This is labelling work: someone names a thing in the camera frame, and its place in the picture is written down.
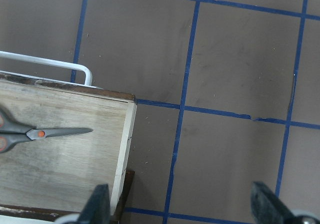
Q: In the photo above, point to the wooden drawer with white handle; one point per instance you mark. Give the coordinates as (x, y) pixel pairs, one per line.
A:
(60, 173)

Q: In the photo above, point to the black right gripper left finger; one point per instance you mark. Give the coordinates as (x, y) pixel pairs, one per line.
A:
(96, 210)

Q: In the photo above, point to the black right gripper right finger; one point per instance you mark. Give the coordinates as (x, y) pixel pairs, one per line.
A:
(266, 207)

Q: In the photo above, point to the grey orange scissors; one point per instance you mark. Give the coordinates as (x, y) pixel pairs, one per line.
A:
(14, 132)

